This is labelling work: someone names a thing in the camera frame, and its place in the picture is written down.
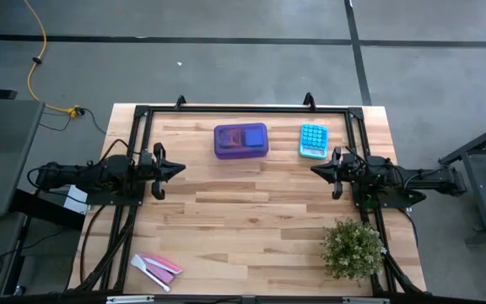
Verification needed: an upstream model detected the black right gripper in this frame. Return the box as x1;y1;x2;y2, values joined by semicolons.
310;146;373;201

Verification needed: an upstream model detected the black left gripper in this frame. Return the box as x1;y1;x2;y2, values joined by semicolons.
138;142;186;201

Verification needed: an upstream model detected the purple plastic pencil case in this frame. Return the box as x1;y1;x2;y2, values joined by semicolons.
213;122;270;160

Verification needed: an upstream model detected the small green potted plant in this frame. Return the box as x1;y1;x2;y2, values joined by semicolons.
320;217;388;287

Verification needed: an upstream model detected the blue calculator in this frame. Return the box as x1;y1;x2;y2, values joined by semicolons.
298;122;330;160

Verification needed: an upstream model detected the pink and white stapler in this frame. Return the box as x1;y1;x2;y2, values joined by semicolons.
130;252;184;292

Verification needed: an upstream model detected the white box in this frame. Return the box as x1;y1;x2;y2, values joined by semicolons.
59;184;89;215

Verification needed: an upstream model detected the dark metal stand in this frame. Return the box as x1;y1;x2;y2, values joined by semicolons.
438;116;486;248

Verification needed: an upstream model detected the gray side table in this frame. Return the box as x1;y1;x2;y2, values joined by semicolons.
0;99;46;219

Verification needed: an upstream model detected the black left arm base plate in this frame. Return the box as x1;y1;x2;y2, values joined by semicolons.
84;173;147;207

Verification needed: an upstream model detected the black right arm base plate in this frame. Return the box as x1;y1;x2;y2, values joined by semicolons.
351;175;428;210

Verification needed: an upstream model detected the black metal table frame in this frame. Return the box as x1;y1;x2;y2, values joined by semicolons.
67;103;428;296

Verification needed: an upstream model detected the yellow cable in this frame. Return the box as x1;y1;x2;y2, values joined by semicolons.
22;0;84;119

